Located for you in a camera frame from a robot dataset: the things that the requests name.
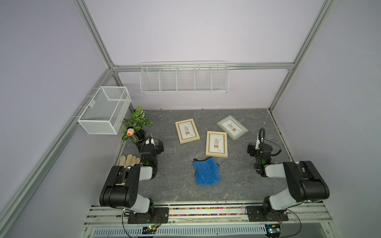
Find beige picture frame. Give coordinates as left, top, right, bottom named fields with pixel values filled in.
left=175, top=119, right=200, bottom=144

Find green-grey picture frame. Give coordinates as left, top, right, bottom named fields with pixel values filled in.
left=217, top=115, right=249, bottom=141

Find light wood picture frame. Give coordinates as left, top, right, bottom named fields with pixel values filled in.
left=205, top=131, right=228, bottom=158

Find blue microfibre cloth black trim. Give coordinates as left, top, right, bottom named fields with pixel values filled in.
left=192, top=157, right=221, bottom=186

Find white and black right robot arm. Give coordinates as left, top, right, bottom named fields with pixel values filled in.
left=247, top=143, right=330, bottom=216

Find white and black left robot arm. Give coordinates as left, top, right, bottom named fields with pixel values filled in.
left=99, top=136, right=164, bottom=217

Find black glossy plant vase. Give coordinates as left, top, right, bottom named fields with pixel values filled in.
left=132, top=129, right=146, bottom=150

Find green artificial plant pink flower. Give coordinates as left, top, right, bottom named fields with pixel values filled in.
left=120, top=106, right=154, bottom=142

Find right electronics board green led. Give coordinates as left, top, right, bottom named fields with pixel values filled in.
left=265, top=224, right=281, bottom=238

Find electronics board green led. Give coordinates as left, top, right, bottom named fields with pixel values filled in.
left=141, top=226, right=157, bottom=235
left=265, top=224, right=281, bottom=238

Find left electronics board green led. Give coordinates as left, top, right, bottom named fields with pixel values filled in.
left=141, top=226, right=157, bottom=235

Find white wire basket left wall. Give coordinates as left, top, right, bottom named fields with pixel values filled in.
left=77, top=86, right=131, bottom=135

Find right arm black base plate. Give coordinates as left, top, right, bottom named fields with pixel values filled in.
left=245, top=206, right=289, bottom=223

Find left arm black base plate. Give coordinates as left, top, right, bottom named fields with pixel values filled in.
left=128, top=207, right=169, bottom=224

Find aluminium mounting rail front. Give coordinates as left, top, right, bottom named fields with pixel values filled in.
left=84, top=200, right=333, bottom=227

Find long white wire shelf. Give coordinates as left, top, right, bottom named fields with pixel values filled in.
left=140, top=60, right=230, bottom=94

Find white vented cable duct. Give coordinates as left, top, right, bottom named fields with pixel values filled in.
left=92, top=224, right=267, bottom=238

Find aluminium cage frame profiles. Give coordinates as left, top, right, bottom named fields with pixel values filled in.
left=1, top=1, right=336, bottom=238

